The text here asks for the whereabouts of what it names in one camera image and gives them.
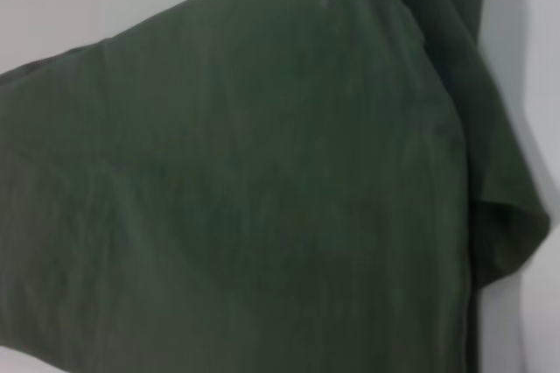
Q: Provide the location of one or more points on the dark green FREE t-shirt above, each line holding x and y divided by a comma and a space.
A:
219, 193

